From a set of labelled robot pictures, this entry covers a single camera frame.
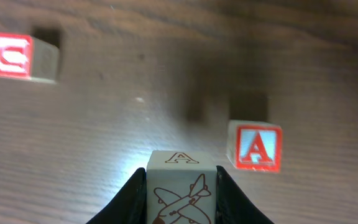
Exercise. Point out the red letter U block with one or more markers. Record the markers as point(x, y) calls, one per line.
point(23, 57)

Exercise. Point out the white airplane block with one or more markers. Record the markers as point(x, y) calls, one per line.
point(181, 188)

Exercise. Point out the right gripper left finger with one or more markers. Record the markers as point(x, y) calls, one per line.
point(129, 205)

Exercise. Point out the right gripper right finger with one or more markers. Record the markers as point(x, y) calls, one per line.
point(232, 204)

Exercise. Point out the red letter A block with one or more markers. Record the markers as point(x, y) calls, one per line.
point(254, 145)

